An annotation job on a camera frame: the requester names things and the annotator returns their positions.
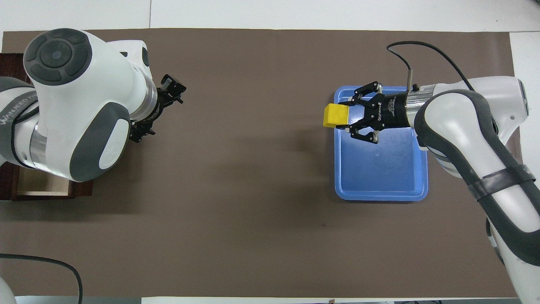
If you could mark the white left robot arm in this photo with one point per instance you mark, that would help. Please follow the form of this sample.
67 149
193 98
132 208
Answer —
76 105

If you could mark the dark wooden drawer cabinet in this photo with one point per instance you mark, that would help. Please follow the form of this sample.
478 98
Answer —
8 63

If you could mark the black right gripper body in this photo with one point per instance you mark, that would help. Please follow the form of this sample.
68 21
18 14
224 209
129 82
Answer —
388 112

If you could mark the blue plastic tray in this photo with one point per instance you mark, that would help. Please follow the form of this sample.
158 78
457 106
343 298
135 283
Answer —
379 173

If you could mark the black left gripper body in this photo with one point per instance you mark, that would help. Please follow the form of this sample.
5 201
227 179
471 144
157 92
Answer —
159 103

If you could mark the brown table mat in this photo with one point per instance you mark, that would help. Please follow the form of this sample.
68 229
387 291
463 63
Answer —
232 190

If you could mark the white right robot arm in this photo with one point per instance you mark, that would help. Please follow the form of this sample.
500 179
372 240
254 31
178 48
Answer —
464 122

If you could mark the yellow cube block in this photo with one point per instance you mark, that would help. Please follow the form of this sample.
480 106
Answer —
336 116

